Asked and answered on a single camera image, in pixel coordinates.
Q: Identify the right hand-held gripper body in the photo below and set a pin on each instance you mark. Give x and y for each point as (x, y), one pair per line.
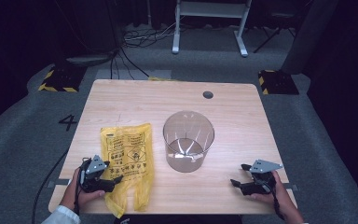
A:
(261, 180)

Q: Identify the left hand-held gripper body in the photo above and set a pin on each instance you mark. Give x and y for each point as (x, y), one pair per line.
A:
(93, 182)

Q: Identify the yellow plastic bag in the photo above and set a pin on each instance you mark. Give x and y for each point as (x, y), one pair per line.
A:
(127, 155)

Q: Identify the clear plastic bin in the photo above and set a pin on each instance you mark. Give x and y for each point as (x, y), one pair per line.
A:
(188, 143)

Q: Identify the person's right hand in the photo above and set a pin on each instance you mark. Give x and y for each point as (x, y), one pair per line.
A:
(279, 197)

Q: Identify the person's left hand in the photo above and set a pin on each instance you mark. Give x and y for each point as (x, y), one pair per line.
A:
(71, 194)

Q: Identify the person's dark lap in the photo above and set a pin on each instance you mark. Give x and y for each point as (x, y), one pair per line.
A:
(180, 219)

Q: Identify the black yellow striped base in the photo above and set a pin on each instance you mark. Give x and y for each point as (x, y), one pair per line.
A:
(62, 79)
(278, 82)

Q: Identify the grey round stand base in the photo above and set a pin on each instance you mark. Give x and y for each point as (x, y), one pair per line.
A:
(90, 59)

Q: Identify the black tripod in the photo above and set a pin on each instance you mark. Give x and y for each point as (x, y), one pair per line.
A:
(275, 34)

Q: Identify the grey column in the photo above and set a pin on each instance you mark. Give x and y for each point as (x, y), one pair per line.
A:
(309, 34)

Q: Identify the grey table bracket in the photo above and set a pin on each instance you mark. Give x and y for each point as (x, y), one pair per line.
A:
(57, 183)
(293, 187)

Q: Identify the white desk frame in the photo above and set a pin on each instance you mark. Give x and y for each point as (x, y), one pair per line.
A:
(211, 9)

